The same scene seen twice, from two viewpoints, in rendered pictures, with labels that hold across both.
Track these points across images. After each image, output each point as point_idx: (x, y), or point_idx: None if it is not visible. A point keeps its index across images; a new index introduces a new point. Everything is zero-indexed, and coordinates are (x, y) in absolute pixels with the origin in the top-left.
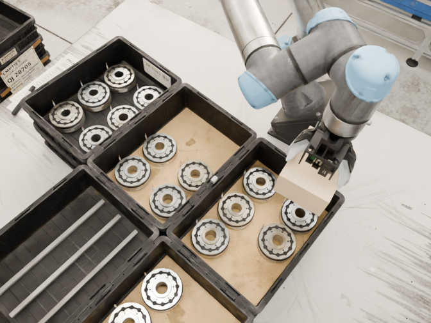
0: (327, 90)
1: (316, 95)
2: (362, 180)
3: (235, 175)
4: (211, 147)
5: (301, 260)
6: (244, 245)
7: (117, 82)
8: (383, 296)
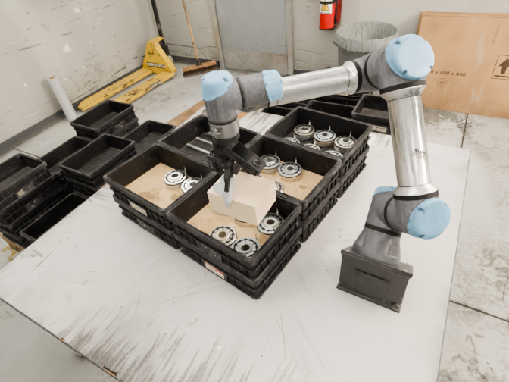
0: (390, 264)
1: (370, 246)
2: (318, 346)
3: (274, 208)
4: (301, 198)
5: (226, 287)
6: (222, 223)
7: (338, 142)
8: (194, 356)
